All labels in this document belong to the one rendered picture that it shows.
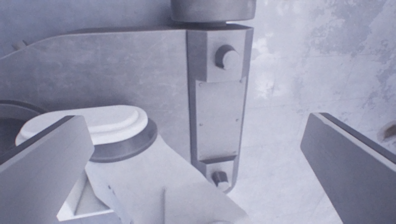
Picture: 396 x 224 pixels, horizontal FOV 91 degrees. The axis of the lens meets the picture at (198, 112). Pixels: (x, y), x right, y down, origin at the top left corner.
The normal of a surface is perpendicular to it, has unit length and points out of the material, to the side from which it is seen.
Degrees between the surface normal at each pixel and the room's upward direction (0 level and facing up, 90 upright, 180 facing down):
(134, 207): 90
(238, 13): 18
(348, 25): 0
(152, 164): 90
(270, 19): 0
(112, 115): 90
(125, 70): 0
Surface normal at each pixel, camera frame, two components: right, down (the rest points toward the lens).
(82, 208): -0.01, -0.88
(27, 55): 0.19, 0.47
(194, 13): -0.43, 0.47
